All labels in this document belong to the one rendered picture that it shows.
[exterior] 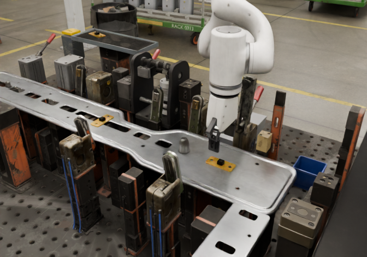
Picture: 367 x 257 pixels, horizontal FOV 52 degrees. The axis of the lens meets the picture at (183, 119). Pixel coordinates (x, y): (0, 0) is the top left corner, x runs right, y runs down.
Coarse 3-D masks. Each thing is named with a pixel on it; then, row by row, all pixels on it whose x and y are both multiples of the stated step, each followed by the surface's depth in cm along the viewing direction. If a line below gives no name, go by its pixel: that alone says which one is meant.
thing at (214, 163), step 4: (212, 156) 112; (208, 160) 111; (216, 160) 111; (212, 164) 109; (216, 164) 109; (220, 164) 108; (224, 164) 109; (228, 164) 109; (232, 164) 109; (224, 168) 107; (228, 168) 107; (232, 168) 107
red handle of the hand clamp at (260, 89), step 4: (260, 88) 120; (256, 92) 120; (260, 92) 120; (256, 96) 119; (260, 96) 120; (256, 100) 119; (252, 108) 118; (244, 120) 116; (240, 124) 116; (244, 124) 116
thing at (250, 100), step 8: (248, 80) 110; (256, 80) 111; (248, 88) 112; (240, 96) 113; (248, 96) 113; (240, 104) 114; (248, 104) 112; (240, 112) 115; (248, 112) 113; (240, 120) 117; (248, 120) 115
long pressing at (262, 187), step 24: (0, 72) 169; (0, 96) 148; (24, 96) 148; (48, 96) 148; (72, 96) 148; (48, 120) 133; (72, 120) 132; (120, 120) 131; (120, 144) 118; (144, 144) 118; (192, 144) 118; (192, 168) 108; (216, 168) 108; (240, 168) 108; (264, 168) 108; (288, 168) 107; (216, 192) 99; (240, 192) 99; (264, 192) 99
